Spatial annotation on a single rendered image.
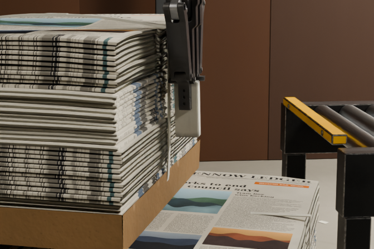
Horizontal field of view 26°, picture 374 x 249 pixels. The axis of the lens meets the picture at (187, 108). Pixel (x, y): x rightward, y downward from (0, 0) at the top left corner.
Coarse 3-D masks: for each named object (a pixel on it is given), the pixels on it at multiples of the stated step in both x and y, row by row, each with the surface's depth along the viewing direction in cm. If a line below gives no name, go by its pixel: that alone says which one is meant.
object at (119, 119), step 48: (0, 48) 84; (48, 48) 83; (96, 48) 82; (144, 48) 92; (0, 96) 84; (48, 96) 83; (96, 96) 82; (144, 96) 92; (0, 144) 85; (48, 144) 84; (96, 144) 83; (144, 144) 90; (0, 192) 86; (48, 192) 85; (96, 192) 83; (144, 192) 92
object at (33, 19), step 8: (32, 16) 118; (40, 16) 117; (48, 16) 116; (112, 16) 112; (120, 16) 112; (128, 16) 111; (136, 16) 111; (144, 16) 111; (152, 16) 111; (160, 16) 110; (80, 24) 104; (88, 24) 104; (96, 24) 104; (104, 24) 104; (112, 24) 104; (120, 24) 103; (128, 24) 103; (136, 24) 103; (176, 144) 105; (184, 144) 110; (192, 144) 116; (176, 152) 106; (184, 152) 111; (176, 160) 107
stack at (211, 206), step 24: (192, 192) 110; (216, 192) 110; (240, 192) 110; (264, 192) 110; (288, 192) 110; (312, 192) 110; (168, 216) 100; (192, 216) 100; (216, 216) 100; (240, 216) 100; (264, 216) 100; (288, 216) 101; (312, 216) 107; (144, 240) 91; (168, 240) 91; (192, 240) 91; (216, 240) 91; (240, 240) 91; (264, 240) 91; (288, 240) 91; (312, 240) 114
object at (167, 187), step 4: (172, 168) 104; (172, 172) 104; (164, 176) 100; (172, 176) 104; (164, 180) 100; (168, 180) 102; (172, 180) 104; (164, 184) 100; (168, 184) 102; (172, 184) 104; (164, 188) 100; (168, 188) 102; (172, 188) 104; (164, 192) 100; (168, 192) 102; (172, 192) 104; (164, 196) 100; (168, 196) 102; (172, 196) 104; (164, 200) 101; (168, 200) 103; (164, 204) 101
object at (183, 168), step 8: (192, 152) 114; (184, 160) 110; (192, 160) 115; (176, 168) 106; (184, 168) 110; (192, 168) 115; (176, 176) 106; (184, 176) 111; (176, 184) 107; (176, 192) 107
